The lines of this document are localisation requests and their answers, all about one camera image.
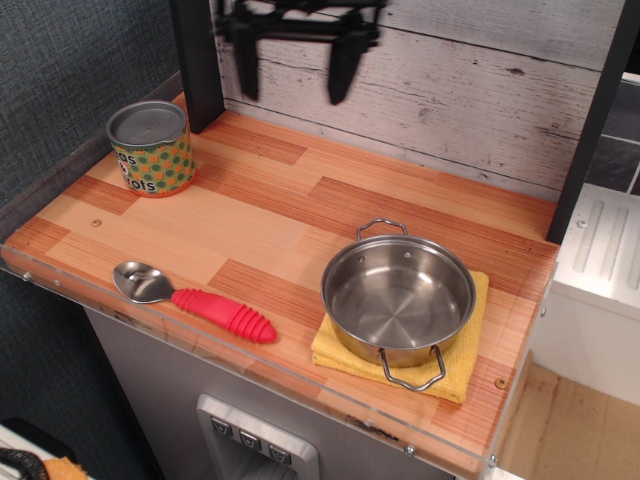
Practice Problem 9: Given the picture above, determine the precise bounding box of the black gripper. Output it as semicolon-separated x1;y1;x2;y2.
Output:
214;1;387;105

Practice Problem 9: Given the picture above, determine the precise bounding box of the peas and carrots can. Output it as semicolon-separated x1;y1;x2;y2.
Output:
106;100;197;198

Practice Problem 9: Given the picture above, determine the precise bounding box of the stainless steel pot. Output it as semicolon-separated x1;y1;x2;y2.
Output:
320;219;477;392

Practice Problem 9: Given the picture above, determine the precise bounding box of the clear acrylic table edge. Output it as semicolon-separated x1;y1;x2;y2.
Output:
2;239;558;479

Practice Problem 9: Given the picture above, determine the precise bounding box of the yellow folded cloth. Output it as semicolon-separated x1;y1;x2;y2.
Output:
311;271;489;404

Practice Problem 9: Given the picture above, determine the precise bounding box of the grey ice dispenser panel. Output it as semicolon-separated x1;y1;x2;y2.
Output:
196;394;320;479

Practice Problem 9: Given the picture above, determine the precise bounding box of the white toy sink unit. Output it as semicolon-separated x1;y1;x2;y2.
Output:
527;72;640;409

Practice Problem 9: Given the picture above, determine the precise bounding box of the orange cloth piece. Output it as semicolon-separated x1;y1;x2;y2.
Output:
43;457;90;480

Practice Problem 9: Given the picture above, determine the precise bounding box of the dark left shelf post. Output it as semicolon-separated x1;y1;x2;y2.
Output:
169;0;225;133

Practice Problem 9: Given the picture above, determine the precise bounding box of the dark shelf post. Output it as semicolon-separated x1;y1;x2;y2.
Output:
169;0;225;133
546;0;639;244

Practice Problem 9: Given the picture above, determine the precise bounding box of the red handled metal spoon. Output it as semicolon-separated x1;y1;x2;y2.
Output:
113;261;278;344

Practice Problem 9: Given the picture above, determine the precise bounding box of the dark right shelf post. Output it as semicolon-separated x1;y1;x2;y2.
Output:
546;0;639;244

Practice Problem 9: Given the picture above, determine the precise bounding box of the black braided cable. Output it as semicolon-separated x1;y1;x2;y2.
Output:
0;447;51;480

